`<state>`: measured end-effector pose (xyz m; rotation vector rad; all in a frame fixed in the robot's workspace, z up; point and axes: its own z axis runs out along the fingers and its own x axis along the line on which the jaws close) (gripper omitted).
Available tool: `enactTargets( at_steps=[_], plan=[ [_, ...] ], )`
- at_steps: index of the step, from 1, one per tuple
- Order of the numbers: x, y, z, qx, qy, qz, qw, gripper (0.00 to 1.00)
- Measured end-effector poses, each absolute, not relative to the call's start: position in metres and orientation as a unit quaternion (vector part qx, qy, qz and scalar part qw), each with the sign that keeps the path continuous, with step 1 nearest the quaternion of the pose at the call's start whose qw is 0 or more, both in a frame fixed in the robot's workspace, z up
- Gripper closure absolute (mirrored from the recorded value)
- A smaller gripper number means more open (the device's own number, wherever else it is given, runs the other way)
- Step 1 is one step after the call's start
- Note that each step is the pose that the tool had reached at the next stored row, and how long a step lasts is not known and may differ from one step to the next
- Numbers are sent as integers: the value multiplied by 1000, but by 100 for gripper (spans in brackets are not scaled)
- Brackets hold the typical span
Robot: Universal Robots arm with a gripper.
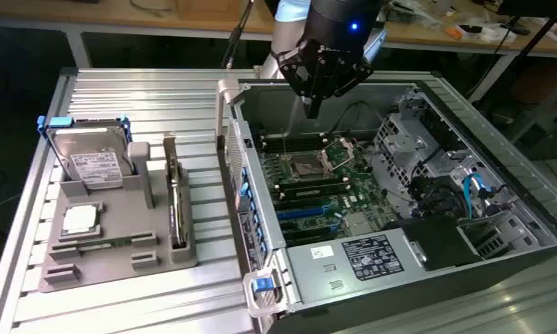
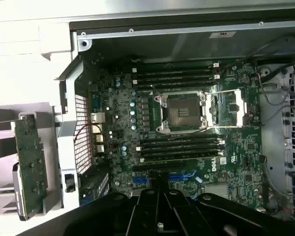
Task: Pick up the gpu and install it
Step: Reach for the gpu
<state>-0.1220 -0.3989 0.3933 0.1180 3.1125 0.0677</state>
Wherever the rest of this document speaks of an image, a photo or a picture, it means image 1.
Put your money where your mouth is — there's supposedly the graphics card with black fan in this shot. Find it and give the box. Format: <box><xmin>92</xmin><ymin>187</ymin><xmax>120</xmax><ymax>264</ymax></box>
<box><xmin>161</xmin><ymin>131</ymin><xmax>192</xmax><ymax>250</ymax></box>

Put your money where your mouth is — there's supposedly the thin black wire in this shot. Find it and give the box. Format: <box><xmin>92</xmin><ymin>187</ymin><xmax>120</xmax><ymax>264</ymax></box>
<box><xmin>332</xmin><ymin>100</ymin><xmax>386</xmax><ymax>135</ymax></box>

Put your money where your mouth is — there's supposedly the thin metal locking lever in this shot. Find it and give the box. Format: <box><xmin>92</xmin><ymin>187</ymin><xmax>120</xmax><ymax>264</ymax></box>
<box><xmin>280</xmin><ymin>127</ymin><xmax>292</xmax><ymax>163</ymax></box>

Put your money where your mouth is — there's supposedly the black wire bundle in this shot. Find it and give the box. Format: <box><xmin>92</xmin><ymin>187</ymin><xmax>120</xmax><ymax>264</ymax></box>
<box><xmin>405</xmin><ymin>175</ymin><xmax>468</xmax><ymax>222</ymax></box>

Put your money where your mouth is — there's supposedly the black cable with metal connector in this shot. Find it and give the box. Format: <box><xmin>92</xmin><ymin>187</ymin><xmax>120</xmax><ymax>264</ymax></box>
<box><xmin>221</xmin><ymin>0</ymin><xmax>256</xmax><ymax>70</ymax></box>

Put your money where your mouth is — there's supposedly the black RAM slot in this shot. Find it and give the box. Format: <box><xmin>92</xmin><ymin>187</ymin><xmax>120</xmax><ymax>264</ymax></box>
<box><xmin>258</xmin><ymin>134</ymin><xmax>326</xmax><ymax>145</ymax></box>
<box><xmin>261</xmin><ymin>141</ymin><xmax>329</xmax><ymax>154</ymax></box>

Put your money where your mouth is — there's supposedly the grey cable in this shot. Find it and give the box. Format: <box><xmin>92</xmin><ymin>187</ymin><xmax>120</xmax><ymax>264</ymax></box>
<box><xmin>129</xmin><ymin>0</ymin><xmax>173</xmax><ymax>18</ymax></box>

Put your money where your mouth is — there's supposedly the silver CPU chip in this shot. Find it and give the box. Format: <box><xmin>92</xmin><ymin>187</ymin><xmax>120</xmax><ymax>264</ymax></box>
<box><xmin>62</xmin><ymin>205</ymin><xmax>98</xmax><ymax>233</ymax></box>

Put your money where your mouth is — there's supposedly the clear plastic bag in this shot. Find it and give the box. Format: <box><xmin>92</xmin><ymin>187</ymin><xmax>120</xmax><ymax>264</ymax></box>
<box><xmin>389</xmin><ymin>0</ymin><xmax>446</xmax><ymax>29</ymax></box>

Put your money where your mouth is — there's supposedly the green RAM stick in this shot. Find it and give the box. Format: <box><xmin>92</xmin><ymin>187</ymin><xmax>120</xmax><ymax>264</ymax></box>
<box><xmin>54</xmin><ymin>235</ymin><xmax>145</xmax><ymax>251</ymax></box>

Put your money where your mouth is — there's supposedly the silver chipset heatsink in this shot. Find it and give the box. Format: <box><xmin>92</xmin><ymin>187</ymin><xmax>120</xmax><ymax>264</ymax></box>
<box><xmin>342</xmin><ymin>214</ymin><xmax>373</xmax><ymax>236</ymax></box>

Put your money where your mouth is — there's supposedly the wooden workbench white frame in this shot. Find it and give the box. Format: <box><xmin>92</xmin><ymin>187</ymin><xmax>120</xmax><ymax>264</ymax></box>
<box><xmin>0</xmin><ymin>0</ymin><xmax>557</xmax><ymax>102</ymax></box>

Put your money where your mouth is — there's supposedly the blue wire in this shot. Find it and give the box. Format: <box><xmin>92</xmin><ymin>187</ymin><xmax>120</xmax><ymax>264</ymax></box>
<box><xmin>461</xmin><ymin>173</ymin><xmax>488</xmax><ymax>221</ymax></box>

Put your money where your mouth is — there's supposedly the perforated metal drive cage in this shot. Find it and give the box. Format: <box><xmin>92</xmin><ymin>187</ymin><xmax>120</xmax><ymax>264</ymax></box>
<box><xmin>373</xmin><ymin>110</ymin><xmax>446</xmax><ymax>201</ymax></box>

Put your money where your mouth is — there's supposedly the black monitor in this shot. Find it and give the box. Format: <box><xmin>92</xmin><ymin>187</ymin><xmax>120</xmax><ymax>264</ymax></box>
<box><xmin>494</xmin><ymin>0</ymin><xmax>553</xmax><ymax>35</ymax></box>

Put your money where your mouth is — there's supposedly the black expansion slot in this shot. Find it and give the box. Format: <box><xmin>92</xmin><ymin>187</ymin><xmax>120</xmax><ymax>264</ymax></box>
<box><xmin>280</xmin><ymin>223</ymin><xmax>338</xmax><ymax>236</ymax></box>
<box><xmin>282</xmin><ymin>230</ymin><xmax>341</xmax><ymax>245</ymax></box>

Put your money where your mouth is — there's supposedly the hard disk in blue caddy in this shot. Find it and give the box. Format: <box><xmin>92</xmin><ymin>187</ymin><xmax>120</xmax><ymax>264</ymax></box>
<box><xmin>34</xmin><ymin>113</ymin><xmax>138</xmax><ymax>191</ymax></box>

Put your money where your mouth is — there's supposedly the grey parts rack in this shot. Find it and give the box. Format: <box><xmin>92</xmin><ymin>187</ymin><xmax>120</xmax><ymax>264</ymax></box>
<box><xmin>36</xmin><ymin>141</ymin><xmax>200</xmax><ymax>294</ymax></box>

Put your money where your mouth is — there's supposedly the CPU socket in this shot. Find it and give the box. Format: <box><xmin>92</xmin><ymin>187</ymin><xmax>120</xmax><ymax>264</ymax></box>
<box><xmin>285</xmin><ymin>152</ymin><xmax>329</xmax><ymax>182</ymax></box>

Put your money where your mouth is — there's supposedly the silver power supply with label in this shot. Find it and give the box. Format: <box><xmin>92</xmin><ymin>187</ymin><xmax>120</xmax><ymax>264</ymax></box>
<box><xmin>282</xmin><ymin>231</ymin><xmax>430</xmax><ymax>307</ymax></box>

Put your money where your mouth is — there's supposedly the green motherboard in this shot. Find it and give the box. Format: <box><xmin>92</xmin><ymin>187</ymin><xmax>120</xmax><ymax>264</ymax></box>
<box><xmin>253</xmin><ymin>130</ymin><xmax>400</xmax><ymax>248</ymax></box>

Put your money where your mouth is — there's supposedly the white and black device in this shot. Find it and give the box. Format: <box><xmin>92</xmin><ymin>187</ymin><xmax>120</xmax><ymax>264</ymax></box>
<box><xmin>458</xmin><ymin>23</ymin><xmax>497</xmax><ymax>43</ymax></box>

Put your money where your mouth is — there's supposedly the black RAM stick with label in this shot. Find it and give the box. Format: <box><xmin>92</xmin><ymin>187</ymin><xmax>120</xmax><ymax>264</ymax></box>
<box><xmin>277</xmin><ymin>184</ymin><xmax>352</xmax><ymax>202</ymax></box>

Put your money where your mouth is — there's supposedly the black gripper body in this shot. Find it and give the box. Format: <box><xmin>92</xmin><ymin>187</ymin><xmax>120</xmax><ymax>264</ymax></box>
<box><xmin>304</xmin><ymin>0</ymin><xmax>384</xmax><ymax>56</ymax></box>

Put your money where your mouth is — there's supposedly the black plastic cover block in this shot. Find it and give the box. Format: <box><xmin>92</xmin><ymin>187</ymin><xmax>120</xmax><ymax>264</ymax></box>
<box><xmin>382</xmin><ymin>215</ymin><xmax>486</xmax><ymax>272</ymax></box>

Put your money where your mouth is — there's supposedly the metal socket cover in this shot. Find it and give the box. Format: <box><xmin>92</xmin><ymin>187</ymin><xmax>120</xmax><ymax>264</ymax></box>
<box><xmin>317</xmin><ymin>137</ymin><xmax>357</xmax><ymax>171</ymax></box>

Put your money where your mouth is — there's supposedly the open black PC case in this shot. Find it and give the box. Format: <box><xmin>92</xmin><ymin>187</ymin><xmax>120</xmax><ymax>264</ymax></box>
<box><xmin>216</xmin><ymin>77</ymin><xmax>557</xmax><ymax>334</ymax></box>

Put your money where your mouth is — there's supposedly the metal disk bay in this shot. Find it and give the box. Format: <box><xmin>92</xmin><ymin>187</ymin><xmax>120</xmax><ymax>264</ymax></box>
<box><xmin>454</xmin><ymin>210</ymin><xmax>542</xmax><ymax>260</ymax></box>

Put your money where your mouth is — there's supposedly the black tripod leg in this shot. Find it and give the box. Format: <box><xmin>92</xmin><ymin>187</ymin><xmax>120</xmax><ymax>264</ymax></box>
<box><xmin>517</xmin><ymin>13</ymin><xmax>557</xmax><ymax>60</ymax></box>

